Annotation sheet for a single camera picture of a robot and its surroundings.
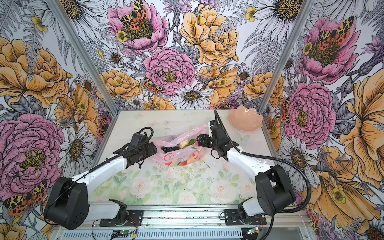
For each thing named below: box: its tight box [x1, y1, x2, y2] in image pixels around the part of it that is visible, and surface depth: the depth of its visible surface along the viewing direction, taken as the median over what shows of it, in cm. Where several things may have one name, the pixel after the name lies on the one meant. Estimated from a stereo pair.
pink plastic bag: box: [149, 124, 207, 167], surface depth 91 cm
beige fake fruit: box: [179, 139, 189, 149], surface depth 99 cm
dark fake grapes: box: [160, 145, 181, 154], surface depth 98 cm
